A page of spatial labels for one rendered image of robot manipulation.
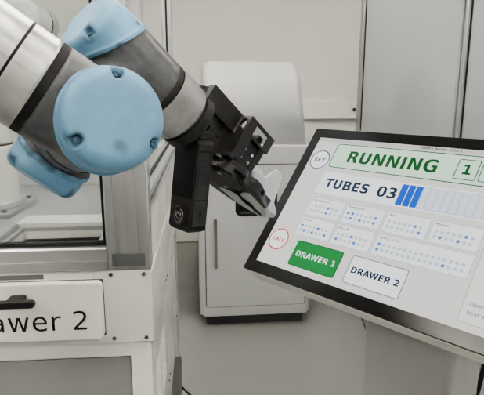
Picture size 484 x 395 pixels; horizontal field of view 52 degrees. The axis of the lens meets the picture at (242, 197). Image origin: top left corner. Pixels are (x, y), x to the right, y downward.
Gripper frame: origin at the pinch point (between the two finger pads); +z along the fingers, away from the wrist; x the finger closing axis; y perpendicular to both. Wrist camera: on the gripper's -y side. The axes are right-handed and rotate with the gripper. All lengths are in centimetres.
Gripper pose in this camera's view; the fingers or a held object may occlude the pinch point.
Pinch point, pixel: (265, 215)
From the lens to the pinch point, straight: 70.7
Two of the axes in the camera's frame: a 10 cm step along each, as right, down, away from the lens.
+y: 4.7, -8.4, 2.7
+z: 5.6, 5.2, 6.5
